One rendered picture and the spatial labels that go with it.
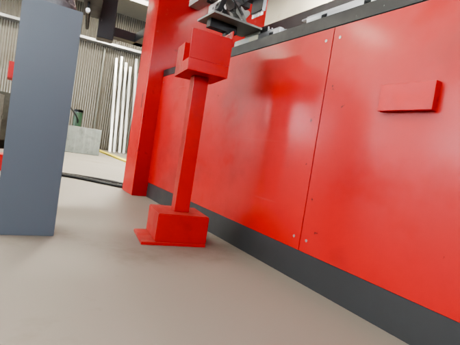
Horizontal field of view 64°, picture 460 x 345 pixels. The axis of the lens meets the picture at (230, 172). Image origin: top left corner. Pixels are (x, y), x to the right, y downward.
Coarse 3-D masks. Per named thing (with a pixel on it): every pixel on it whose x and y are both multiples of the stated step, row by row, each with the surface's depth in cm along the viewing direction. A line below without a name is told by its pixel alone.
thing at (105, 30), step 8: (104, 0) 278; (112, 0) 280; (104, 8) 279; (112, 8) 281; (104, 16) 279; (112, 16) 281; (104, 24) 280; (112, 24) 282; (104, 32) 280; (112, 32) 282; (104, 40) 287; (112, 40) 284
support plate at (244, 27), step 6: (210, 12) 168; (216, 12) 165; (204, 18) 175; (216, 18) 172; (222, 18) 171; (228, 18) 170; (234, 18) 170; (234, 24) 176; (240, 24) 174; (246, 24) 173; (252, 24) 175; (240, 30) 183; (246, 30) 182; (252, 30) 180; (258, 30) 179; (240, 36) 192
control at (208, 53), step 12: (192, 36) 134; (204, 36) 136; (216, 36) 138; (180, 48) 149; (192, 48) 135; (204, 48) 136; (216, 48) 138; (228, 48) 140; (180, 60) 147; (192, 60) 135; (204, 60) 137; (216, 60) 139; (228, 60) 140; (180, 72) 144; (192, 72) 139; (204, 72) 137; (216, 72) 139
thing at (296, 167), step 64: (448, 0) 87; (256, 64) 154; (320, 64) 122; (384, 64) 100; (448, 64) 85; (256, 128) 149; (320, 128) 118; (384, 128) 98; (448, 128) 84; (192, 192) 193; (256, 192) 145; (320, 192) 115; (384, 192) 96; (448, 192) 82; (256, 256) 141; (320, 256) 113; (384, 256) 94; (448, 256) 81; (384, 320) 93; (448, 320) 80
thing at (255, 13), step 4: (256, 0) 186; (260, 0) 183; (264, 0) 181; (256, 4) 186; (260, 4) 183; (264, 4) 181; (252, 8) 189; (256, 8) 186; (260, 8) 182; (264, 8) 182; (252, 12) 188; (256, 12) 186; (260, 12) 184; (252, 16) 190; (256, 16) 186
